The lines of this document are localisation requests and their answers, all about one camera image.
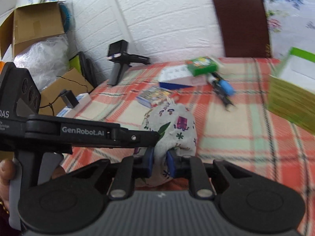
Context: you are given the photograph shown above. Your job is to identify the teal round object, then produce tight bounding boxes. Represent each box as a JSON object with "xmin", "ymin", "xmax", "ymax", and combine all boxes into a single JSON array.
[{"xmin": 60, "ymin": 4, "xmax": 73, "ymax": 33}]

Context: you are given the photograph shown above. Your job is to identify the flat brown cardboard box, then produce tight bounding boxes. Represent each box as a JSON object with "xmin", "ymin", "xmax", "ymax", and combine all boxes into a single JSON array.
[{"xmin": 38, "ymin": 67, "xmax": 95, "ymax": 116}]

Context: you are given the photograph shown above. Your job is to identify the white and blue box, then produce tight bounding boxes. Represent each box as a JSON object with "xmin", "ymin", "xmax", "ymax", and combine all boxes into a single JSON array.
[{"xmin": 56, "ymin": 93, "xmax": 92, "ymax": 119}]

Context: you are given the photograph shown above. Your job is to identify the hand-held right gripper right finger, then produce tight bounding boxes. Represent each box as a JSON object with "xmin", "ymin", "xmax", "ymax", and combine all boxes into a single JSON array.
[{"xmin": 165, "ymin": 149, "xmax": 250, "ymax": 200}]

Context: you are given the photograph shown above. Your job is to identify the grey printed drawstring pouch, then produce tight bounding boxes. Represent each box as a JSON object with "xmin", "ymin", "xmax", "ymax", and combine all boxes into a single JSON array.
[{"xmin": 141, "ymin": 96, "xmax": 198, "ymax": 186}]

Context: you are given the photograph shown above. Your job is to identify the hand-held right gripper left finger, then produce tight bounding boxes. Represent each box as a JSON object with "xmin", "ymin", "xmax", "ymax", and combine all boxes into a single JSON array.
[{"xmin": 66, "ymin": 147, "xmax": 155, "ymax": 201}]

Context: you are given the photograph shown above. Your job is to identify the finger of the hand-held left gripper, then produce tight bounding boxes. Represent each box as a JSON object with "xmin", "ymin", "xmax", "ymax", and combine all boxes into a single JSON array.
[{"xmin": 108, "ymin": 127, "xmax": 161, "ymax": 150}]

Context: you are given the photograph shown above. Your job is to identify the person's left hand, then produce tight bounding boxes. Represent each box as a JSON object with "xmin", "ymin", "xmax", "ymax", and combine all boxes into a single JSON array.
[{"xmin": 0, "ymin": 159, "xmax": 66, "ymax": 210}]

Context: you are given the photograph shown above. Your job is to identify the green board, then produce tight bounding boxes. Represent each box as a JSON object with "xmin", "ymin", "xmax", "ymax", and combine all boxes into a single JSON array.
[{"xmin": 69, "ymin": 52, "xmax": 82, "ymax": 72}]

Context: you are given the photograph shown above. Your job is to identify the floral pillow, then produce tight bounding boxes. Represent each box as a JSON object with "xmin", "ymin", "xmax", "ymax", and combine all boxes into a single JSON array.
[{"xmin": 258, "ymin": 0, "xmax": 315, "ymax": 57}]

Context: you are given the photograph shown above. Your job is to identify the black calculator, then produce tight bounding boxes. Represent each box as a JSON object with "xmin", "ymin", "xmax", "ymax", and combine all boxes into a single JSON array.
[{"xmin": 135, "ymin": 87, "xmax": 172, "ymax": 109}]

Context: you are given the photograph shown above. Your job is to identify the open brown cardboard box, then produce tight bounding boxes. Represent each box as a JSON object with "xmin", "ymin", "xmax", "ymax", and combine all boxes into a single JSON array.
[{"xmin": 0, "ymin": 1, "xmax": 67, "ymax": 58}]

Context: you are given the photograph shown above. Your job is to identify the black curved objects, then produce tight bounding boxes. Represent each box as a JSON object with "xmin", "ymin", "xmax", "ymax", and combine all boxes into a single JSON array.
[{"xmin": 78, "ymin": 51, "xmax": 98, "ymax": 89}]

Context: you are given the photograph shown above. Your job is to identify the black power adapter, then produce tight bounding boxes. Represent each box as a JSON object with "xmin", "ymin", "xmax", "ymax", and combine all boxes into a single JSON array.
[{"xmin": 60, "ymin": 90, "xmax": 80, "ymax": 109}]

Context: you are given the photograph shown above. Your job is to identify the black cable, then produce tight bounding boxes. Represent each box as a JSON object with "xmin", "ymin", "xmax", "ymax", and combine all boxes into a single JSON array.
[{"xmin": 39, "ymin": 75, "xmax": 95, "ymax": 110}]

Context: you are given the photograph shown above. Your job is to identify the small green carton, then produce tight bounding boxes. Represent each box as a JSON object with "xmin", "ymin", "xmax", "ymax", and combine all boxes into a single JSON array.
[{"xmin": 186, "ymin": 56, "xmax": 219, "ymax": 77}]

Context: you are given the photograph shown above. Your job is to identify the brown chair with floral cover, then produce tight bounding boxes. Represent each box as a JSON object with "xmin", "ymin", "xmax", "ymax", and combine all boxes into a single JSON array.
[{"xmin": 212, "ymin": 0, "xmax": 272, "ymax": 58}]

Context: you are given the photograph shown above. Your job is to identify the white and blue carton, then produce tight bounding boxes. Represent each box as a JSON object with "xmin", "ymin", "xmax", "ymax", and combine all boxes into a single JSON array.
[{"xmin": 157, "ymin": 65, "xmax": 209, "ymax": 89}]

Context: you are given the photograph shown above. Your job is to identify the green cardboard box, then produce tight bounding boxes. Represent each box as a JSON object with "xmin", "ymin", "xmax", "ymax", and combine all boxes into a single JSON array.
[{"xmin": 267, "ymin": 47, "xmax": 315, "ymax": 134}]

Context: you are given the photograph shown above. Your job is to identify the red plaid blanket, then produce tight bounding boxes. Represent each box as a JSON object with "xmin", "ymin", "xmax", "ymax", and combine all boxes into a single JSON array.
[{"xmin": 60, "ymin": 56, "xmax": 315, "ymax": 236}]

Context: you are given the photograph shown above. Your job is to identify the clear plastic bag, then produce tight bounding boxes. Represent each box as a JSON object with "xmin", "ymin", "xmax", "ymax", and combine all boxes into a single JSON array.
[{"xmin": 13, "ymin": 36, "xmax": 71, "ymax": 92}]

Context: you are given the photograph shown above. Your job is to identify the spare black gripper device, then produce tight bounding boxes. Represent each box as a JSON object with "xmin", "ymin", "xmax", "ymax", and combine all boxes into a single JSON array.
[{"xmin": 108, "ymin": 40, "xmax": 150, "ymax": 86}]

